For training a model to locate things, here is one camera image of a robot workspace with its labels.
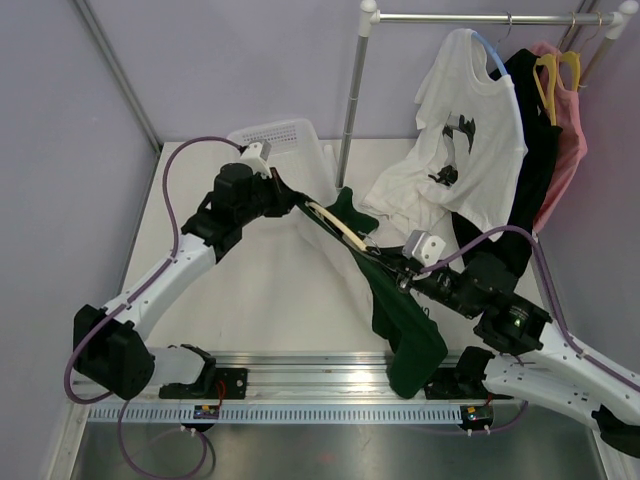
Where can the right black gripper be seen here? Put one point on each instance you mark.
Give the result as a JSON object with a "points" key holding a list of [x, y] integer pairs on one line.
{"points": [[408, 280]]}

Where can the aluminium mounting rail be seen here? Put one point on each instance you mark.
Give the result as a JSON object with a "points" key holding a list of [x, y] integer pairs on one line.
{"points": [[320, 372]]}

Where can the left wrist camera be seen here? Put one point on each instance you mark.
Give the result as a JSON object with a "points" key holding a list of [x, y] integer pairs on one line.
{"points": [[255, 156]]}

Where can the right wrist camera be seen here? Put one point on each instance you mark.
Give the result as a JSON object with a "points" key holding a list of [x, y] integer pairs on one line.
{"points": [[423, 247]]}

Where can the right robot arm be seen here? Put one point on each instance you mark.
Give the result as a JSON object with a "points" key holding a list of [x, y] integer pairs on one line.
{"points": [[529, 354]]}

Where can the white plastic basket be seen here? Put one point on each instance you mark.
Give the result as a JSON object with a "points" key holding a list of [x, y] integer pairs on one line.
{"points": [[297, 155]]}

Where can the pink t shirt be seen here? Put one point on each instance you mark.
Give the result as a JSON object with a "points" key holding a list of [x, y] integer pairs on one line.
{"points": [[572, 146]]}

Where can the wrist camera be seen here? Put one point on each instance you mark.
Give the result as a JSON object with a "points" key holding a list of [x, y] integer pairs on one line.
{"points": [[423, 247], [255, 156]]}

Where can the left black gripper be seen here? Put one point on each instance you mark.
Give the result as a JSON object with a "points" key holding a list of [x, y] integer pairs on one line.
{"points": [[282, 196]]}

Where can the yellow hanger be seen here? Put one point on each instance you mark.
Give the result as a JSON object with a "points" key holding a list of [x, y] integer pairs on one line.
{"points": [[545, 77], [573, 60]]}

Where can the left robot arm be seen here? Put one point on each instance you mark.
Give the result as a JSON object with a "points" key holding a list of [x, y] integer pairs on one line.
{"points": [[109, 342]]}

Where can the yellow hanger front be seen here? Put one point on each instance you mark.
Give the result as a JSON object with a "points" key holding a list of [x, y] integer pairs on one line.
{"points": [[545, 77]]}

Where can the light blue hanger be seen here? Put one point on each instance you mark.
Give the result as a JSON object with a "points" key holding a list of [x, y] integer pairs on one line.
{"points": [[492, 52]]}

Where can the white printed t shirt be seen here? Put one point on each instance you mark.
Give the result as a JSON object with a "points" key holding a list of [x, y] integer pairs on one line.
{"points": [[469, 150]]}

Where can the cream plastic hanger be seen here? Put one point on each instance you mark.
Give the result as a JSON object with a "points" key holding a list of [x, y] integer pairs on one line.
{"points": [[354, 239]]}

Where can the green and white t shirt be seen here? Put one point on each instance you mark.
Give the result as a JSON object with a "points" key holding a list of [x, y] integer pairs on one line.
{"points": [[417, 345]]}

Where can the white slotted cable duct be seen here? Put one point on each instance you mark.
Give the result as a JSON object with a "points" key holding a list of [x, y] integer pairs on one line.
{"points": [[272, 414]]}

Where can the yellow hanger back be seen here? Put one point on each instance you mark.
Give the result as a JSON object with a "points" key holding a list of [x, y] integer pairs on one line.
{"points": [[573, 60]]}

